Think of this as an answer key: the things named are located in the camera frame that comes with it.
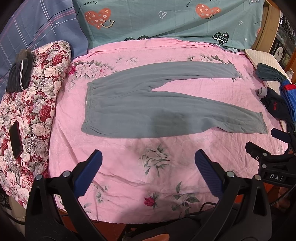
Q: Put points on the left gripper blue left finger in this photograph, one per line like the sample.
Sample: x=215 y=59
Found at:
x=84 y=173

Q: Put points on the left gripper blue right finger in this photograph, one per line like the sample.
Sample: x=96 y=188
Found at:
x=210 y=172

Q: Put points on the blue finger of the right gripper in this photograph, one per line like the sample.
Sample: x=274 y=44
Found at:
x=280 y=135

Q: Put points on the grey fleece pants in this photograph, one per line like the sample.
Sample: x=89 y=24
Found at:
x=128 y=104

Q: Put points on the blue red garment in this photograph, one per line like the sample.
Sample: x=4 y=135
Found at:
x=287 y=91

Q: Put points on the small grey sock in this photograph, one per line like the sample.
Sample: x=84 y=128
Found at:
x=262 y=92

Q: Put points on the pink floral bed sheet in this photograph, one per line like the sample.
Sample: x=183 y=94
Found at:
x=145 y=180

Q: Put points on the dark teal garment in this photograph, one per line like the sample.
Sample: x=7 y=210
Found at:
x=268 y=73

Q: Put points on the black smartphone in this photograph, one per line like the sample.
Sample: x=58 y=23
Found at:
x=16 y=141

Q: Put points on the cream textured pillow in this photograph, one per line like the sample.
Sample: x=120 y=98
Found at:
x=256 y=57

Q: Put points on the red floral quilt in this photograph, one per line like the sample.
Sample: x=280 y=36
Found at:
x=34 y=110

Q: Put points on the dark grey folded garment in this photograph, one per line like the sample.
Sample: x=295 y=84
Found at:
x=20 y=72

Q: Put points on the teal heart print pillow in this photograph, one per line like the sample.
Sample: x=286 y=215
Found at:
x=230 y=24

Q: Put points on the blue plaid pillow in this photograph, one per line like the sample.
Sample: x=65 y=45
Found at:
x=36 y=23

